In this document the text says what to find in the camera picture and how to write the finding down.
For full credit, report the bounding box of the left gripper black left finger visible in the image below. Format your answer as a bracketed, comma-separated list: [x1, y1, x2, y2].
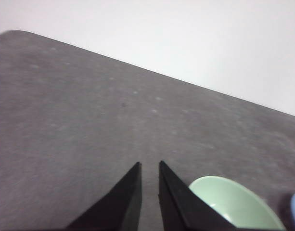
[65, 161, 142, 231]

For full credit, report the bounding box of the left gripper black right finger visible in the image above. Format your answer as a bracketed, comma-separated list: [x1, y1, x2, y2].
[158, 160, 237, 231]

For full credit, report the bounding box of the green ribbed bowl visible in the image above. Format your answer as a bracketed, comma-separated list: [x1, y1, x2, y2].
[188, 175, 286, 231]

